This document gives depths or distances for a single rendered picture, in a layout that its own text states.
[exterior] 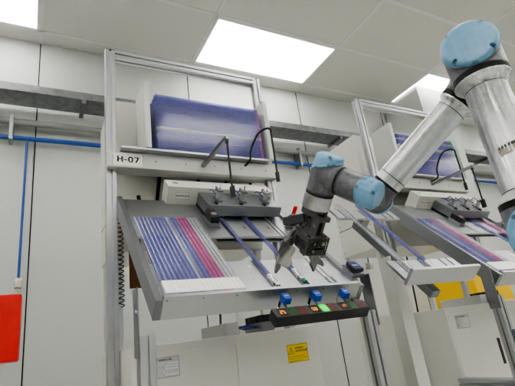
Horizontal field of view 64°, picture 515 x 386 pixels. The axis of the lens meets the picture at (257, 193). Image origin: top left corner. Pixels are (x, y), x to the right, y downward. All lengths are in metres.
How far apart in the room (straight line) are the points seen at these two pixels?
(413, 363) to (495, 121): 1.01
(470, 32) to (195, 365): 1.21
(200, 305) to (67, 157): 2.37
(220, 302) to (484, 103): 0.81
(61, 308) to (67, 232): 0.51
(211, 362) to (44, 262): 1.86
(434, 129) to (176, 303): 0.80
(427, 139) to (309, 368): 0.96
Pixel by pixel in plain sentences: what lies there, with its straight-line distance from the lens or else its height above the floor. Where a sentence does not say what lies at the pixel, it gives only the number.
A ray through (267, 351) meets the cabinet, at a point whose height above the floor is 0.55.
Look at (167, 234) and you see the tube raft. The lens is 1.46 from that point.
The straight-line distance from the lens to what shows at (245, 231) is 1.62.
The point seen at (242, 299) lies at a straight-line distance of 1.21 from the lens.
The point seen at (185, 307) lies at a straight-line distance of 1.16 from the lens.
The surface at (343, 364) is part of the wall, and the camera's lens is 3.86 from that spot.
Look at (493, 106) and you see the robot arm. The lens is 0.99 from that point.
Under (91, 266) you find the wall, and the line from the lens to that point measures 3.13.
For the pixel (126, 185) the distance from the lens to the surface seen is 1.89.
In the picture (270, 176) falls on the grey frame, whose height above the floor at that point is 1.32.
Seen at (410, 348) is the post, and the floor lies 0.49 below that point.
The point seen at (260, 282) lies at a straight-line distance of 1.31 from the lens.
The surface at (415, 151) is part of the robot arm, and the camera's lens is 1.13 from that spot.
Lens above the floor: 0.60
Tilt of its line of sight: 19 degrees up
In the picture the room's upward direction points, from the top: 8 degrees counter-clockwise
